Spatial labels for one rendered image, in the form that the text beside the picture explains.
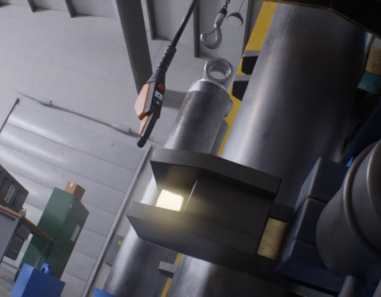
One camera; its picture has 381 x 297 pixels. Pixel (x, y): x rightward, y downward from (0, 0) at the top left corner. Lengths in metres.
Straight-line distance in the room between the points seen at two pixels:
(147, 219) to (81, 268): 11.30
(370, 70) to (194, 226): 0.59
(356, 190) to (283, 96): 0.50
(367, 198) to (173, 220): 0.26
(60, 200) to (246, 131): 7.39
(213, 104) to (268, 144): 1.54
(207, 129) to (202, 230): 1.77
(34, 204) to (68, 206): 4.52
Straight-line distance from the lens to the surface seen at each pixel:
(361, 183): 0.36
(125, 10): 9.79
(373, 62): 1.03
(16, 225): 6.56
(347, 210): 0.38
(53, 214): 8.13
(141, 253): 2.11
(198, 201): 0.57
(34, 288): 3.27
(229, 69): 2.49
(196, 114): 2.30
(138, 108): 1.87
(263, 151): 0.81
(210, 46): 2.02
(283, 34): 0.95
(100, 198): 12.14
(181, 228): 0.54
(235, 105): 3.78
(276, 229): 0.64
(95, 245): 11.88
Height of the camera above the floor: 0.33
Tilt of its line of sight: 21 degrees up
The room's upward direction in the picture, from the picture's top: 23 degrees clockwise
